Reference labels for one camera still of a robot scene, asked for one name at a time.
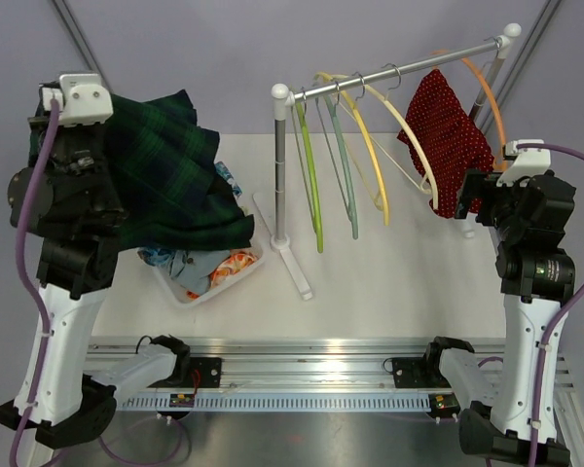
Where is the white slotted cable duct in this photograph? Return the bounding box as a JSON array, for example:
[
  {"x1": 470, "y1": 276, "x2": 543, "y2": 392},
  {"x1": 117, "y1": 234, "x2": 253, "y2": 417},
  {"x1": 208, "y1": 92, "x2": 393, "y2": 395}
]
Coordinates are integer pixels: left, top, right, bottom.
[{"x1": 119, "y1": 392, "x2": 430, "y2": 413}]

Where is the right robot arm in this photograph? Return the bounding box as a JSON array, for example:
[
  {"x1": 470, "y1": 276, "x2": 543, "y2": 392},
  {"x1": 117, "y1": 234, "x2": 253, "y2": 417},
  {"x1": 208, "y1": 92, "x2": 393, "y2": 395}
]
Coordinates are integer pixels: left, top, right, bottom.
[{"x1": 421, "y1": 169, "x2": 575, "y2": 466}]

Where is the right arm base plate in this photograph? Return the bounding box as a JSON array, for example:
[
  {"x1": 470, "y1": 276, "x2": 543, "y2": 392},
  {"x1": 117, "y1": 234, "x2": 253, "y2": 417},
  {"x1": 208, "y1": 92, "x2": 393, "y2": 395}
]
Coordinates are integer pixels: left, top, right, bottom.
[{"x1": 383, "y1": 357, "x2": 450, "y2": 389}]

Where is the red polka dot garment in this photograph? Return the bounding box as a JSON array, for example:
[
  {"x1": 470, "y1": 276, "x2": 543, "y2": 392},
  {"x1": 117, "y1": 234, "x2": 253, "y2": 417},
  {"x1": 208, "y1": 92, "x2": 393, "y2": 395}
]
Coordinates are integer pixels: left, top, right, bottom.
[{"x1": 405, "y1": 69, "x2": 494, "y2": 219}]

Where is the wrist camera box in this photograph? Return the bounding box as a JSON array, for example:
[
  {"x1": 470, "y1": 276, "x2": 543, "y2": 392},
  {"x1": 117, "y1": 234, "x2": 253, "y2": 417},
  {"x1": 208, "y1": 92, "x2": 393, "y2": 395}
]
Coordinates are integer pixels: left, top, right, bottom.
[
  {"x1": 495, "y1": 139, "x2": 551, "y2": 187},
  {"x1": 39, "y1": 71, "x2": 113, "y2": 127}
]

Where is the blue floral skirt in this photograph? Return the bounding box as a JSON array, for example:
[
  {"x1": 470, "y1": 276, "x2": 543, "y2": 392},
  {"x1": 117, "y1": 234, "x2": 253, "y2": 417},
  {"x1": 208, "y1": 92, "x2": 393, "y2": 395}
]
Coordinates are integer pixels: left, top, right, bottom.
[{"x1": 138, "y1": 162, "x2": 255, "y2": 266}]

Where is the aluminium rail frame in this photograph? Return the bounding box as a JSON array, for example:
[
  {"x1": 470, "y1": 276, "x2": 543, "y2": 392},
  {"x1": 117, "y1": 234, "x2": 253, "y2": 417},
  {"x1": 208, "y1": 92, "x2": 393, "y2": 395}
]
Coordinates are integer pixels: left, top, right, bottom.
[{"x1": 17, "y1": 335, "x2": 584, "y2": 467}]

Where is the orange hanger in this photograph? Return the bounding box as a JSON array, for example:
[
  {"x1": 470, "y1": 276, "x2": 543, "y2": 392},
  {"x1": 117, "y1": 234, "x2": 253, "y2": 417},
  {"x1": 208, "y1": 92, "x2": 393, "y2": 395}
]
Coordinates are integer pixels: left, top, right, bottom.
[{"x1": 430, "y1": 48, "x2": 510, "y2": 171}]

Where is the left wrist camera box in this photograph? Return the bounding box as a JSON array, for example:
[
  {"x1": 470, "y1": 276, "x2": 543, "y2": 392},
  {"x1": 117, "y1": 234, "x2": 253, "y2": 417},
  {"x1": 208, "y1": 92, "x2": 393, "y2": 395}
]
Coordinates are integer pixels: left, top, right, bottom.
[{"x1": 39, "y1": 71, "x2": 113, "y2": 127}]

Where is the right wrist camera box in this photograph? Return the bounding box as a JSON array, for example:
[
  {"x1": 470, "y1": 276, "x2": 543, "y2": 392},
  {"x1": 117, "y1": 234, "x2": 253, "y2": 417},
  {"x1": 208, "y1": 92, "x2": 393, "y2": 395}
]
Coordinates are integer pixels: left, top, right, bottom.
[{"x1": 495, "y1": 139, "x2": 551, "y2": 187}]

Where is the lime green hanger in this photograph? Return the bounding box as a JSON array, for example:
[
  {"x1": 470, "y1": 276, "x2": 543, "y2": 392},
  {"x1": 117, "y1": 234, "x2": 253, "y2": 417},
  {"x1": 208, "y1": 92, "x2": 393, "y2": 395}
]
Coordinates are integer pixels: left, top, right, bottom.
[{"x1": 291, "y1": 100, "x2": 324, "y2": 254}]

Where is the yellow hanger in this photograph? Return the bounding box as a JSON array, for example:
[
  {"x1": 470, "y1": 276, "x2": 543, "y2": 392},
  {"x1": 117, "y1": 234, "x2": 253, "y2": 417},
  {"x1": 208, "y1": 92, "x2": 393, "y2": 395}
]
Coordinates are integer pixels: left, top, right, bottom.
[{"x1": 343, "y1": 91, "x2": 390, "y2": 227}]

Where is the pale mint hanger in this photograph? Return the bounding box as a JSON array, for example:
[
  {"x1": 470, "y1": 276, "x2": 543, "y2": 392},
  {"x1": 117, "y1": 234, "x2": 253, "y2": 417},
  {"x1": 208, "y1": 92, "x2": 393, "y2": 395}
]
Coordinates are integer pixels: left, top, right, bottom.
[{"x1": 315, "y1": 94, "x2": 359, "y2": 240}]

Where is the dark green plaid garment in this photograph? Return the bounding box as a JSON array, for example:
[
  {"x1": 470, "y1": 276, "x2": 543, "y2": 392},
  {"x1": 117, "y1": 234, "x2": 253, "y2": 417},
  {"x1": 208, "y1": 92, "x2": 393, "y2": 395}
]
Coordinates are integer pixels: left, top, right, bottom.
[{"x1": 27, "y1": 90, "x2": 257, "y2": 255}]

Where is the light blue denim garment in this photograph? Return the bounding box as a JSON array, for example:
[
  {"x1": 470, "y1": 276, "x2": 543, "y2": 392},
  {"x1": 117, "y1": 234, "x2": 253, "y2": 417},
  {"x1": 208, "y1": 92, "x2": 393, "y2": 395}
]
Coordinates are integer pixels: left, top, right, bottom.
[{"x1": 167, "y1": 250, "x2": 231, "y2": 296}]

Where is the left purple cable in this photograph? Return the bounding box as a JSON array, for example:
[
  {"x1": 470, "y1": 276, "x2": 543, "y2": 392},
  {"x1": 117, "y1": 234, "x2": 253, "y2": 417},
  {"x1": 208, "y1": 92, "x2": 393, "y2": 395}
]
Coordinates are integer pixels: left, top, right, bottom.
[{"x1": 9, "y1": 99, "x2": 186, "y2": 467}]

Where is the orange floral skirt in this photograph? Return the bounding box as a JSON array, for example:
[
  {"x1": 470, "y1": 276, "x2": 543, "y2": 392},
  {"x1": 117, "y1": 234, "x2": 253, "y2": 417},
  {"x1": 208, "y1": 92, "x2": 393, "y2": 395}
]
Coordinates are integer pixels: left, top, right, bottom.
[{"x1": 185, "y1": 250, "x2": 258, "y2": 300}]

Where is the cream hanger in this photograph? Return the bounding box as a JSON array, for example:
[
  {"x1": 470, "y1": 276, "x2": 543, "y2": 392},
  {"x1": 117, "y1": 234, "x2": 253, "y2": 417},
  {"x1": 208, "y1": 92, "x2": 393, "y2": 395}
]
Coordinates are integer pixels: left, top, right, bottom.
[{"x1": 337, "y1": 80, "x2": 439, "y2": 209}]

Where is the white clothes rack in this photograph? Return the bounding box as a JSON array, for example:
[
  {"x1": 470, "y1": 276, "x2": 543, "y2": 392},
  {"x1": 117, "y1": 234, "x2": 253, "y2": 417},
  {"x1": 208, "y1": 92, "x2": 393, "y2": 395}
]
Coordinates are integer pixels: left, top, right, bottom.
[{"x1": 252, "y1": 21, "x2": 524, "y2": 301}]

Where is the white plastic basket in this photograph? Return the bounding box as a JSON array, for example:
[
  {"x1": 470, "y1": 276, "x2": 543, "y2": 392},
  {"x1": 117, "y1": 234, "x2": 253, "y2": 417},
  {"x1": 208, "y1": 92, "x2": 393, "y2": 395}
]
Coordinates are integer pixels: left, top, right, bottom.
[{"x1": 142, "y1": 237, "x2": 265, "y2": 308}]

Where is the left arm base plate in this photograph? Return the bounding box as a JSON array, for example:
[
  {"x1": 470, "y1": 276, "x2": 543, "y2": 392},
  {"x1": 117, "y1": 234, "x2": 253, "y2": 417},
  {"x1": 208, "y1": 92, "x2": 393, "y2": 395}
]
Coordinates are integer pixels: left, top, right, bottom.
[{"x1": 166, "y1": 357, "x2": 223, "y2": 389}]

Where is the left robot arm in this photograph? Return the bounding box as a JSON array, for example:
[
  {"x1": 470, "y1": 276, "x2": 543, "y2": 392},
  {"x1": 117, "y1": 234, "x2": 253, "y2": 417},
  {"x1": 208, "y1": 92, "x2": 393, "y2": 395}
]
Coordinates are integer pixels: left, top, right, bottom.
[{"x1": 0, "y1": 117, "x2": 192, "y2": 449}]

